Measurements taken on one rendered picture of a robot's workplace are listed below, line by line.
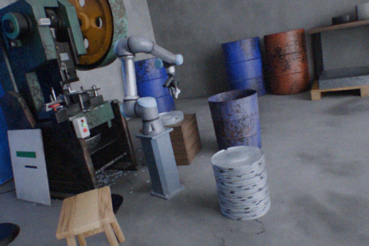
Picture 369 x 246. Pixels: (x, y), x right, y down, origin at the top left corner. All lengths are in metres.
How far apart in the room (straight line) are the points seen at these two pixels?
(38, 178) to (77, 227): 1.25
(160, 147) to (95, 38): 1.22
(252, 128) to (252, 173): 0.92
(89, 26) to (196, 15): 2.95
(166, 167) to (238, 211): 0.59
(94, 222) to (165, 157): 0.78
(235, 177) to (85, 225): 0.75
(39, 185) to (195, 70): 3.70
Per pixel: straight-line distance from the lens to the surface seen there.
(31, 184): 2.64
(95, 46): 2.69
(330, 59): 4.93
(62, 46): 2.44
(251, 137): 2.43
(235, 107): 2.31
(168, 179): 1.98
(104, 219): 1.32
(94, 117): 2.33
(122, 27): 2.52
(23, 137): 2.60
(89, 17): 2.70
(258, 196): 1.61
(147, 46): 1.94
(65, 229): 1.36
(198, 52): 5.37
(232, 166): 1.54
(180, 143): 2.39
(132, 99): 1.95
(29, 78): 2.53
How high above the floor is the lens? 0.95
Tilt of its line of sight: 15 degrees down
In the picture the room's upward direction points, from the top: 12 degrees counter-clockwise
